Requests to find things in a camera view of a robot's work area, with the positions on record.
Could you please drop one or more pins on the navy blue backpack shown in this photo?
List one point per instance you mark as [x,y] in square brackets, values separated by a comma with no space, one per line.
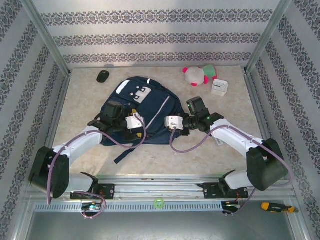
[160,107]

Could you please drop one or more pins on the clear plastic stationery packet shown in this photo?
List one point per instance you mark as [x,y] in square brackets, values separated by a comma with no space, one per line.
[219,142]

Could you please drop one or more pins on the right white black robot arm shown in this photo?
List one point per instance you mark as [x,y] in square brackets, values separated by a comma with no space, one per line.
[230,137]

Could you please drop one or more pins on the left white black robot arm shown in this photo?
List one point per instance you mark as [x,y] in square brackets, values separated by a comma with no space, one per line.
[80,140]

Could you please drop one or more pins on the white square alarm clock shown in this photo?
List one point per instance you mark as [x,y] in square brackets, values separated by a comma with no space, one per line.
[219,87]

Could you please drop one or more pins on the white pink green plush toy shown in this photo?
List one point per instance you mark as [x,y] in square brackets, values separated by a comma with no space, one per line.
[195,75]

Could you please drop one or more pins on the black computer mouse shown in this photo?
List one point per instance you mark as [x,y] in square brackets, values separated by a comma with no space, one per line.
[103,76]

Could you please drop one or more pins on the small controller board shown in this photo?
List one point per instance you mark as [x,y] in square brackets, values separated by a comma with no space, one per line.
[231,205]
[91,206]

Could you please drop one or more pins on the yellow black utility knife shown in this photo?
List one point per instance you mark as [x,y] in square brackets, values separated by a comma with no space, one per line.
[275,207]

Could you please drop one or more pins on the aluminium mounting rail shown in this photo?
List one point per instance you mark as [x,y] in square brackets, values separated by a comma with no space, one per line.
[155,187]

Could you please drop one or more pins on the aluminium side rail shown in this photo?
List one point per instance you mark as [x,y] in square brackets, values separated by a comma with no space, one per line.
[259,112]
[53,125]

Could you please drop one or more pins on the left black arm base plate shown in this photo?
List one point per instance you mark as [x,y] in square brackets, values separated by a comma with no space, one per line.
[108,191]

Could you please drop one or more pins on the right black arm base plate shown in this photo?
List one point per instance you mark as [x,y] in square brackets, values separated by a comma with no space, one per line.
[210,191]

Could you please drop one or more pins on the aluminium frame post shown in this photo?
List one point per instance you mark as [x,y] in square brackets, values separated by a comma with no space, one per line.
[265,37]
[47,37]

